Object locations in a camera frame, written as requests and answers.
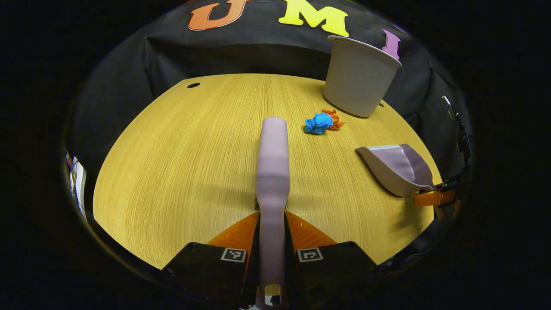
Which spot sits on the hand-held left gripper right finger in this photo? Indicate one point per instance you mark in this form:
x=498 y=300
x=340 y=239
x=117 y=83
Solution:
x=335 y=269

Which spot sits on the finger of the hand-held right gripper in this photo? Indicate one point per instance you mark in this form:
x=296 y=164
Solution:
x=434 y=198

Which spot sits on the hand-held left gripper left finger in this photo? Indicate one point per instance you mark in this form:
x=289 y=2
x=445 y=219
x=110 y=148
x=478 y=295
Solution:
x=206 y=269

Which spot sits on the pink dustpan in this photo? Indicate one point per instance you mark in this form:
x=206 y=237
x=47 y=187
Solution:
x=398 y=170

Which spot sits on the small pink broom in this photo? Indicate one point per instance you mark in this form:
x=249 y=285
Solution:
x=272 y=172

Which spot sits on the orange paper trash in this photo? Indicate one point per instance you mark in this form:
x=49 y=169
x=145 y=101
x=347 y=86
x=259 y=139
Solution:
x=336 y=120

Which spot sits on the blue paper trash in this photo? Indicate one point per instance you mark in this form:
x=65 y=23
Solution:
x=317 y=124

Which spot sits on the grey garbage bin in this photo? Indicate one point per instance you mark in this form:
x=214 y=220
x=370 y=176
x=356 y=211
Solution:
x=359 y=77

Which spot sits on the wooden desktop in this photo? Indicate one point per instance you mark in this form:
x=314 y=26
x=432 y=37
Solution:
x=185 y=163

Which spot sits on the black backdrop cloth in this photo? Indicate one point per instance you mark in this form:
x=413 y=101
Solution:
x=241 y=54

